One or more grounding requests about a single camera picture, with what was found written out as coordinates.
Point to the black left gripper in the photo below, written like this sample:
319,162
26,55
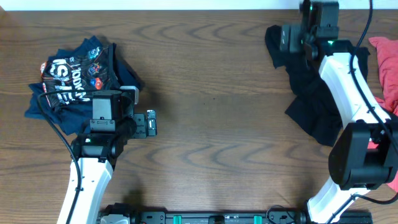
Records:
141,119

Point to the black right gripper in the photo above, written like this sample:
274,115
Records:
295,35

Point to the plain black t-shirt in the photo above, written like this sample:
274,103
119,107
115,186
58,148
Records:
313,109

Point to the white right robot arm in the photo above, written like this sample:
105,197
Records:
365,155

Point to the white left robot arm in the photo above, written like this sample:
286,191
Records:
97,147

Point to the folded navy blue shirt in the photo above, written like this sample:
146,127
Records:
71,117

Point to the black graphic print shirt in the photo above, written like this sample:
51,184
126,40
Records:
91,70

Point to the red cloth garment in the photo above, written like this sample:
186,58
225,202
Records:
386,50

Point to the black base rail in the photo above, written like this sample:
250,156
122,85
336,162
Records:
124,213

